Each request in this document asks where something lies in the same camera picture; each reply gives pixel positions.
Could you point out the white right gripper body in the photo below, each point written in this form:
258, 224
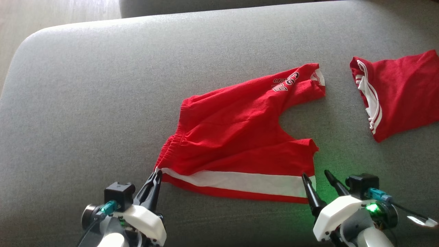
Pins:
334, 214

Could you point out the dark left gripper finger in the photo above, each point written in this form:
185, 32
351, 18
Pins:
143, 193
156, 192

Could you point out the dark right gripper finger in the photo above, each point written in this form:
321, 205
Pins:
315, 202
337, 185

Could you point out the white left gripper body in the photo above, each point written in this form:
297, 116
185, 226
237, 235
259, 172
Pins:
147, 223

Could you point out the red shorts with white stripe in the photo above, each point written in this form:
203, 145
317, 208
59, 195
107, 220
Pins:
233, 137

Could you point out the red white numbered jersey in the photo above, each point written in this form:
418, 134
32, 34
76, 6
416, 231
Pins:
404, 92

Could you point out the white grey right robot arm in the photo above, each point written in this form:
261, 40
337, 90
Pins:
374, 236

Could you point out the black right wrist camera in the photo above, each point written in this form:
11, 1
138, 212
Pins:
362, 183

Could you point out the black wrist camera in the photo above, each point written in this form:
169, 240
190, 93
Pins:
118, 195
362, 183

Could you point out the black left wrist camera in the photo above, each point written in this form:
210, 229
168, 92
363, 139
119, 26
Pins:
118, 195

